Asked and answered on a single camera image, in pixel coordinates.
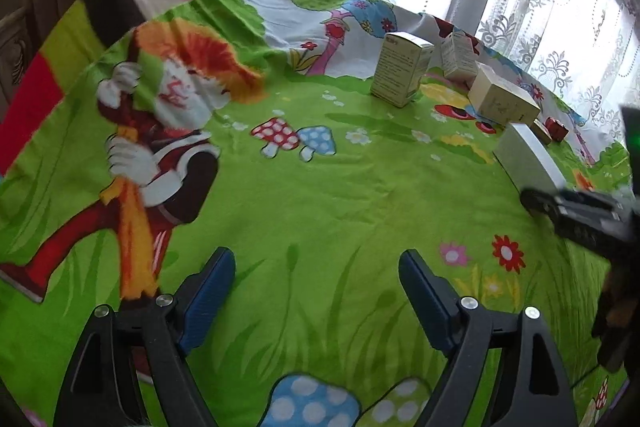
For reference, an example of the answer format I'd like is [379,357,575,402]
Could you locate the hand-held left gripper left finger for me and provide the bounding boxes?
[52,247,237,427]

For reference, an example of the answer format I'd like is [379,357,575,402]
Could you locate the small dark red cube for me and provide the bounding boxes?
[545,117,570,142]

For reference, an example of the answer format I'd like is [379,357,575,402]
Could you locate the thin black cable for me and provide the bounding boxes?
[570,357,608,390]

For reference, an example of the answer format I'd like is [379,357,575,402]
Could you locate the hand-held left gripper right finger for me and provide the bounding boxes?
[398,249,581,427]

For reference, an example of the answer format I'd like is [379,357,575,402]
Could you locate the cartoon printed bedsheet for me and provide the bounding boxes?
[0,0,633,427]

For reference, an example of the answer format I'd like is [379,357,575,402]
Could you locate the large white box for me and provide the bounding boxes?
[468,66,541,128]

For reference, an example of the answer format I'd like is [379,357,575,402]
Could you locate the flat yellowish box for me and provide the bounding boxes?
[531,119,553,146]

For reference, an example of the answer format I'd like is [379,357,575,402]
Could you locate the small pale box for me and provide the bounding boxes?
[440,31,479,83]

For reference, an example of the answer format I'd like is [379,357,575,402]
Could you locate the long white box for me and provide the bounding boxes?
[494,123,567,194]

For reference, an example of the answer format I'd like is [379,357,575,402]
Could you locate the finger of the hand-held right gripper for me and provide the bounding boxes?
[520,188,626,238]

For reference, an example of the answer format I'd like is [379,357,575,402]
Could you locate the white box with text panel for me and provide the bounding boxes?
[370,32,435,108]

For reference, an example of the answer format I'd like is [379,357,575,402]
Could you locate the cream carved panel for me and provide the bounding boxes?
[0,7,32,90]

